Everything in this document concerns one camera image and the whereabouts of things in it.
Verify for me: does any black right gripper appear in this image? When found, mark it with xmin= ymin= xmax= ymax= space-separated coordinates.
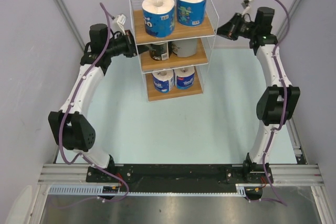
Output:
xmin=213 ymin=13 xmax=258 ymax=41

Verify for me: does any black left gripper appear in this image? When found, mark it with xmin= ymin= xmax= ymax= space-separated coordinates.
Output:
xmin=104 ymin=30 xmax=149 ymax=58

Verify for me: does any black-wrapped toilet roll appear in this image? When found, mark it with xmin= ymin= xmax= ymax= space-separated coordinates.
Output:
xmin=149 ymin=42 xmax=169 ymax=61

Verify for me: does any blue-wrapped toilet roll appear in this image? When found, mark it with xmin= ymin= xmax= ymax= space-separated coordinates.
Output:
xmin=142 ymin=0 xmax=175 ymax=38

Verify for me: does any grey toilet roll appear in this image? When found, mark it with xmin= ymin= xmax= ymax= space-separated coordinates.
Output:
xmin=172 ymin=38 xmax=197 ymax=58

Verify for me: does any blue cartoon-print toilet roll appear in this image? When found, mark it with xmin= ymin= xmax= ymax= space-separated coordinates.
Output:
xmin=176 ymin=0 xmax=207 ymax=27

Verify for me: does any blue white-striped toilet roll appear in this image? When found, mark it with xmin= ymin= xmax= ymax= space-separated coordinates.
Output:
xmin=174 ymin=66 xmax=195 ymax=90

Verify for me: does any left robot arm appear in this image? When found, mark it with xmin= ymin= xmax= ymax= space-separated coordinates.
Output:
xmin=48 ymin=24 xmax=148 ymax=182

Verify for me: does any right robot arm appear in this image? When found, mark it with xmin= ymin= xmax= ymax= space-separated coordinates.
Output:
xmin=217 ymin=7 xmax=300 ymax=183

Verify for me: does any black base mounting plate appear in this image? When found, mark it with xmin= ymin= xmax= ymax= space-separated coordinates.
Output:
xmin=86 ymin=163 xmax=274 ymax=201

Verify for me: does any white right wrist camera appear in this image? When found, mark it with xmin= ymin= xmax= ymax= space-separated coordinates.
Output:
xmin=241 ymin=0 xmax=254 ymax=16

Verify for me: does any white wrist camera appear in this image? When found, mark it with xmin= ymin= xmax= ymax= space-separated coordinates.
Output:
xmin=111 ymin=14 xmax=127 ymax=35
xmin=241 ymin=0 xmax=254 ymax=16

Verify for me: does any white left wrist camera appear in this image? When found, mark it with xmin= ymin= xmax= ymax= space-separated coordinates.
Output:
xmin=111 ymin=14 xmax=127 ymax=35

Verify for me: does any white wire wooden shelf rack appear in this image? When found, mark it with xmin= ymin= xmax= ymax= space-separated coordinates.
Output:
xmin=129 ymin=0 xmax=219 ymax=102

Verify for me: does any white slotted cable duct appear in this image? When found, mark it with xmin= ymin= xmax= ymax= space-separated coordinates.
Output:
xmin=49 ymin=185 xmax=246 ymax=197

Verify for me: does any aluminium frame rail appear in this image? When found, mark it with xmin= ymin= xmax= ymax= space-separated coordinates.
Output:
xmin=38 ymin=164 xmax=324 ymax=186

